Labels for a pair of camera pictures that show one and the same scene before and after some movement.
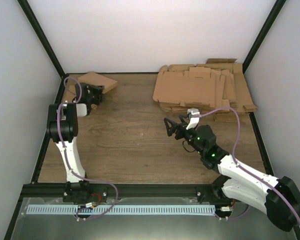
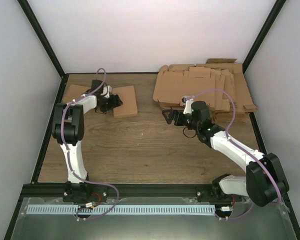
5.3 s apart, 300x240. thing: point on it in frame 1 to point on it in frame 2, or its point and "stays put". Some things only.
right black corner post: (264, 32) stays put
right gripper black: (181, 127) to (179, 114)
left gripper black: (98, 91) to (114, 103)
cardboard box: (95, 78) to (129, 108)
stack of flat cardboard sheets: (218, 83) stays put
